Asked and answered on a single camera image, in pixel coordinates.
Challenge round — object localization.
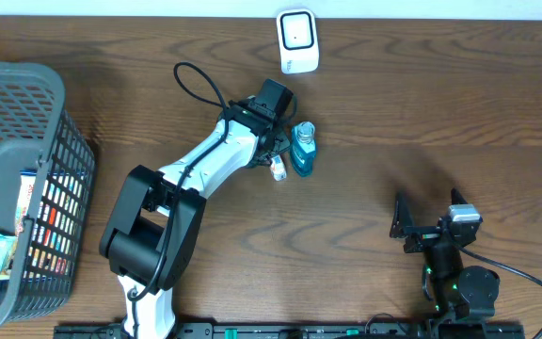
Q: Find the teal mouthwash bottle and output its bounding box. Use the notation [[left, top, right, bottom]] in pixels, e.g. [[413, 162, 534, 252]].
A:
[[290, 121, 316, 177]]

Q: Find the small orange white carton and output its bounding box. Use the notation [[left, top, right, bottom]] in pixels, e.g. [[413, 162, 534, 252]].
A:
[[270, 154, 287, 181]]

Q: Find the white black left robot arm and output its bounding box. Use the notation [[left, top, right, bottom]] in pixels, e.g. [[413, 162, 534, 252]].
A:
[[99, 79, 296, 338]]

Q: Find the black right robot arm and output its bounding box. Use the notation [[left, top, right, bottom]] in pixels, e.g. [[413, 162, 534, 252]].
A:
[[390, 188, 501, 321]]

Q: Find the white barcode scanner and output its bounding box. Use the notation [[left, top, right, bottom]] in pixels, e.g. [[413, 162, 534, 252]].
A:
[[276, 8, 320, 74]]

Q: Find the grey plastic shopping basket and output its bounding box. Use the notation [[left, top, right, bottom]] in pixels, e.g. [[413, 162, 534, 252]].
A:
[[0, 62, 96, 327]]

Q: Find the colourful snack packet in basket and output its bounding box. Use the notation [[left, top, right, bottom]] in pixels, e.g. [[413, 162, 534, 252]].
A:
[[27, 173, 84, 276]]

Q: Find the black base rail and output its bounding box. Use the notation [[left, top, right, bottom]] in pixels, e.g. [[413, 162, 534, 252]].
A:
[[54, 321, 526, 339]]

